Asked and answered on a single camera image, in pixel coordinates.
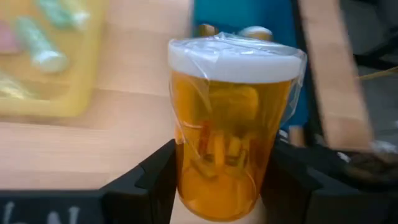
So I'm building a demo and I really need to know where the orange pill bottle white cap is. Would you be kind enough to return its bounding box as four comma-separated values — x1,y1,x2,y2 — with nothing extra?
238,25,274,41
197,23,220,38

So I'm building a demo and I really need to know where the tape-wrapped orange pill bottle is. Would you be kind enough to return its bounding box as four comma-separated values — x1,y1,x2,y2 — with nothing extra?
167,30,308,223

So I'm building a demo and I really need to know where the yellow translucent plastic bin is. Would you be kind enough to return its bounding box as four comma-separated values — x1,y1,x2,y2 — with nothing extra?
0,0,109,118

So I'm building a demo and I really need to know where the yellow cable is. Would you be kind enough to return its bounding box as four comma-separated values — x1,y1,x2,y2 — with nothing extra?
359,65,398,81

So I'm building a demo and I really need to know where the small teal pill bottle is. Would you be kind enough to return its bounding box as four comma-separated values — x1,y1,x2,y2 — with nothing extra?
14,17,70,74

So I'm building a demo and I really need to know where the small pale green pill bottle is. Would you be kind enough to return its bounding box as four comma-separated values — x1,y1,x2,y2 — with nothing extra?
36,0,91,31

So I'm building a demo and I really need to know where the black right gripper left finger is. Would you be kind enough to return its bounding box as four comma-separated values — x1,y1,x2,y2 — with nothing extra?
101,139,178,224

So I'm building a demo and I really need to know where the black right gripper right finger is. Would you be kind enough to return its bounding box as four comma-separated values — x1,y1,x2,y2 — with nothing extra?
260,140,323,224

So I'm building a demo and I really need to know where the blue plastic bin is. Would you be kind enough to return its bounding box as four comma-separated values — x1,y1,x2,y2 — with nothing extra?
192,0,310,131

